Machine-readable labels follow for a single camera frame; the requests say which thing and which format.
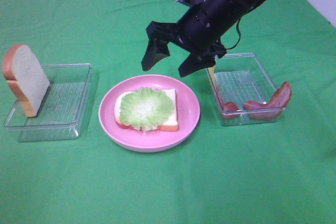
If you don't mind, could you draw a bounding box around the clear plastic tray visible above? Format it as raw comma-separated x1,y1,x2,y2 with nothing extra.
206,52,286,126
3,63,92,142

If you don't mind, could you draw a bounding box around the yellow toy cheese slice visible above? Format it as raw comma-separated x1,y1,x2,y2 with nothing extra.
207,65,218,91

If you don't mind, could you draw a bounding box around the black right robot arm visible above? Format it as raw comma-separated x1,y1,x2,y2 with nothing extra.
141,0,266,77

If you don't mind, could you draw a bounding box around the green toy lettuce leaf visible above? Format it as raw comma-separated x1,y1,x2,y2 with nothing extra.
119,87,175,132

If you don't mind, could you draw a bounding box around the toy bread slice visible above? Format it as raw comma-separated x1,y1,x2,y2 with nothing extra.
113,88,180,132
2,44,50,117

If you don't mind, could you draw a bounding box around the long toy bacon strip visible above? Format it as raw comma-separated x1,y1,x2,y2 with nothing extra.
244,81,292,120

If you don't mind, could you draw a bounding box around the clear right plastic tray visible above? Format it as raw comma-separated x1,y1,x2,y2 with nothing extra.
206,52,286,126

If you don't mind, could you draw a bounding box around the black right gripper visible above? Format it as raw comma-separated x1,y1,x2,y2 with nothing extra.
141,2,227,78

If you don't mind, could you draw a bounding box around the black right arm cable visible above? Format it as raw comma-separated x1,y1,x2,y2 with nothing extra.
223,18,242,51

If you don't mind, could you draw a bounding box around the pink round plate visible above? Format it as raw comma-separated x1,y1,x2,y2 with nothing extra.
99,74,201,153

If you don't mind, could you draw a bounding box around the green tablecloth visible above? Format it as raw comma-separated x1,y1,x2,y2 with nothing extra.
1,0,335,223

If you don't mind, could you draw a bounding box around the short toy bacon strip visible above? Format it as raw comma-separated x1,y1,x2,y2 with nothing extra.
215,84,240,120

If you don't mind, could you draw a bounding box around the clear left plastic tray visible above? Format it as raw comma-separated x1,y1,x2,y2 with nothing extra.
3,63,92,142

